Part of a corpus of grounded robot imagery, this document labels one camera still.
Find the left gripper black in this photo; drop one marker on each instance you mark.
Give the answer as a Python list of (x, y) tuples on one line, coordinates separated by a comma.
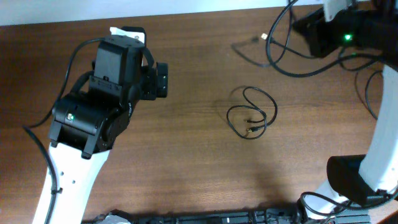
[(160, 79)]

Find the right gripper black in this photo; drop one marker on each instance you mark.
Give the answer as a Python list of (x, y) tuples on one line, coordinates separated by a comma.
[(315, 33)]

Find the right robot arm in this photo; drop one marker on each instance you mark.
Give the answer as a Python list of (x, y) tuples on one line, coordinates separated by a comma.
[(368, 180)]

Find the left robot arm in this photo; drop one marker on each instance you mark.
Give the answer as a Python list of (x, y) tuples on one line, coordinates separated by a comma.
[(87, 120)]

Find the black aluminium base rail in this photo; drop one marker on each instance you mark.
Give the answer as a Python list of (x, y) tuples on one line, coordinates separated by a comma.
[(288, 213)]

